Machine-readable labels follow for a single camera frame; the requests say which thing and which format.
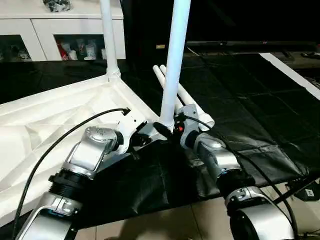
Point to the white plastic table leg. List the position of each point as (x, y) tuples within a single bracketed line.
[(109, 40), (161, 80), (192, 102), (175, 60)]

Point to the white plastic table top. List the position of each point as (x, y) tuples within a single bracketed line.
[(55, 130)]

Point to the black mat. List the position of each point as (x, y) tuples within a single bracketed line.
[(240, 100)]

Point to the small brown label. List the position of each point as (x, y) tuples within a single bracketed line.
[(160, 46)]

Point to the black flat monitor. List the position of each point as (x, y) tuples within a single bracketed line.
[(250, 46)]

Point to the black stand leg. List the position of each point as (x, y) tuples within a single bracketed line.
[(295, 190)]

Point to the white flat strip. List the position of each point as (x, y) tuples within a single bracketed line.
[(292, 75)]

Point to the black cabinet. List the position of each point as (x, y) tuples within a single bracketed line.
[(240, 22)]

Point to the white glass-door cabinet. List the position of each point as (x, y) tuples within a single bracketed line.
[(60, 30)]

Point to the black power adapter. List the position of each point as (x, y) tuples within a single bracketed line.
[(310, 194)]

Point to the black remote control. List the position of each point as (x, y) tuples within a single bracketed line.
[(311, 54)]

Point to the grey object on cabinet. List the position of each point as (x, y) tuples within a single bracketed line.
[(56, 5)]

